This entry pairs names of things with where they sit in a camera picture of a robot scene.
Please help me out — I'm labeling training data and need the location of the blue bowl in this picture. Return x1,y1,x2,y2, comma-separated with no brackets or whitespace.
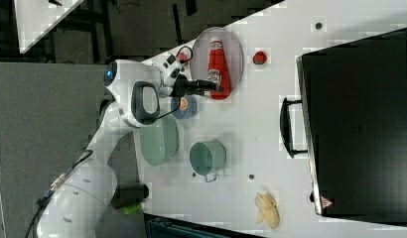
171,95,198,120

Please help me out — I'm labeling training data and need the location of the grey round plate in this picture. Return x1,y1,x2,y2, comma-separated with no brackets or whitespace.
190,27,243,95

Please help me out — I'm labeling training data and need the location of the silver toaster oven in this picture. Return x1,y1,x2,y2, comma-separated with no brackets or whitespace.
296,28,407,227

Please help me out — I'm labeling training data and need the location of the small red strawberry toy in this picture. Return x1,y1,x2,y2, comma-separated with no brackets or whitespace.
252,51,267,64

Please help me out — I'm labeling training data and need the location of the red ketchup bottle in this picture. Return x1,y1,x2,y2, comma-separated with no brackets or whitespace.
207,37,231,100

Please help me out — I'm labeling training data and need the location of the peeled banana toy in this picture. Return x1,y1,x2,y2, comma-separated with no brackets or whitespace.
255,192,280,229

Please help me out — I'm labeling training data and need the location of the green slotted spatula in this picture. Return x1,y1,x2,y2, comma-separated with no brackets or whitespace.
122,203,142,215

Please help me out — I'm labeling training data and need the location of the green cup with handle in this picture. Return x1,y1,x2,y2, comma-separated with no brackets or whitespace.
189,140,226,182

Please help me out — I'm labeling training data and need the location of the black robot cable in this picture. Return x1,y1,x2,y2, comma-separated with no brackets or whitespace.
24,46,195,238

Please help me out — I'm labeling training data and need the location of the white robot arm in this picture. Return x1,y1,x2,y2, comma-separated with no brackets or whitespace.
35,55,225,238

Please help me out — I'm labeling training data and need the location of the orange slice toy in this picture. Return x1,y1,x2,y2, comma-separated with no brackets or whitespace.
180,97,188,110

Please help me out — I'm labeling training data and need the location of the large strawberry toy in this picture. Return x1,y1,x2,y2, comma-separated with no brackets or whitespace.
177,53,188,63

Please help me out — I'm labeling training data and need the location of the blue metal frame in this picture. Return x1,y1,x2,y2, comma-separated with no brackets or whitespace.
144,213,262,238

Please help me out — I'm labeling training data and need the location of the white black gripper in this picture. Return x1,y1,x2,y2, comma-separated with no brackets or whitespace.
158,54,223,97

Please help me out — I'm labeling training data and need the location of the green perforated colander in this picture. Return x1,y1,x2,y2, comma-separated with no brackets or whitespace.
139,116,179,167

